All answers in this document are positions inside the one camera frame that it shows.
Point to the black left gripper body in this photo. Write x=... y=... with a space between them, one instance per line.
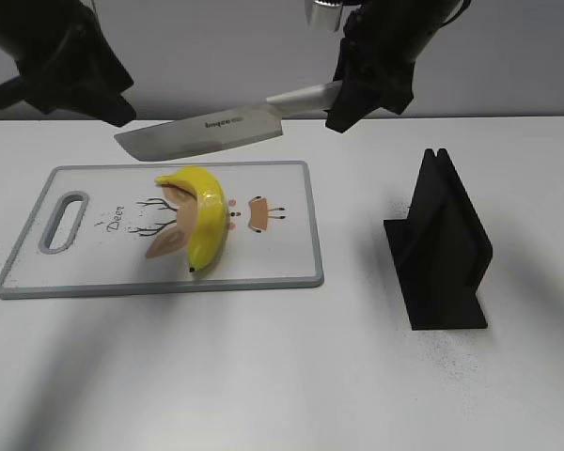
x=79 y=73

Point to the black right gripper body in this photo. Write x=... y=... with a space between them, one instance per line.
x=371 y=76

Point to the cleaver knife white handle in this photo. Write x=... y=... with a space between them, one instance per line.
x=227 y=129

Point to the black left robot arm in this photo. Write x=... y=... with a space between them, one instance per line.
x=27 y=28

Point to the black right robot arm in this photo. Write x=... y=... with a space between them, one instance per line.
x=413 y=23

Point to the yellow plastic banana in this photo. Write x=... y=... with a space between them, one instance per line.
x=201 y=220

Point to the white grey cutting board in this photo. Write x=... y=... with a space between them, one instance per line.
x=110 y=230

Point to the black knife stand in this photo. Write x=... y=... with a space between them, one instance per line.
x=440 y=250

